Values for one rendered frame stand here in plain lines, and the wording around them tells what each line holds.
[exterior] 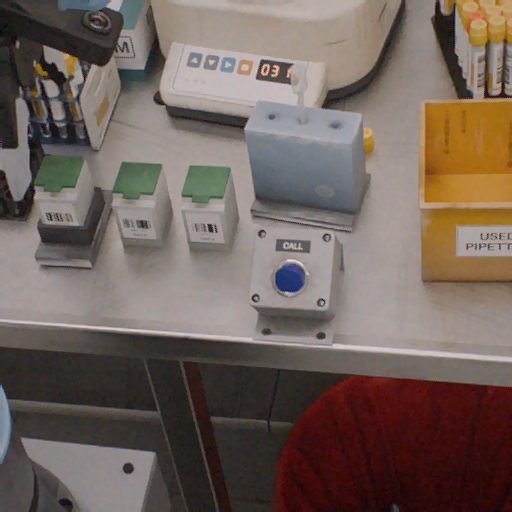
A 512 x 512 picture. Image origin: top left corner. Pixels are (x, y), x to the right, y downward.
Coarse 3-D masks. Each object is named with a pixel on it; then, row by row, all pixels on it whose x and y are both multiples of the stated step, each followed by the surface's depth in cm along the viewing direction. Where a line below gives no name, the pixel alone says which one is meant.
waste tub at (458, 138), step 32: (448, 128) 118; (480, 128) 117; (448, 160) 121; (480, 160) 120; (448, 192) 121; (480, 192) 120; (448, 224) 109; (480, 224) 108; (448, 256) 112; (480, 256) 111
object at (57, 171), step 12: (48, 156) 119; (60, 156) 119; (72, 156) 119; (84, 156) 118; (48, 168) 118; (60, 168) 118; (72, 168) 117; (36, 180) 117; (48, 180) 117; (60, 180) 117; (72, 180) 116
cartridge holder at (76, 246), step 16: (96, 192) 122; (96, 208) 121; (48, 224) 119; (96, 224) 121; (48, 240) 121; (64, 240) 120; (80, 240) 120; (96, 240) 121; (48, 256) 120; (64, 256) 119; (80, 256) 119
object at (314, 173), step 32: (256, 128) 116; (288, 128) 115; (320, 128) 115; (352, 128) 114; (256, 160) 118; (288, 160) 117; (320, 160) 116; (352, 160) 115; (256, 192) 122; (288, 192) 120; (320, 192) 119; (352, 192) 118; (320, 224) 120; (352, 224) 119
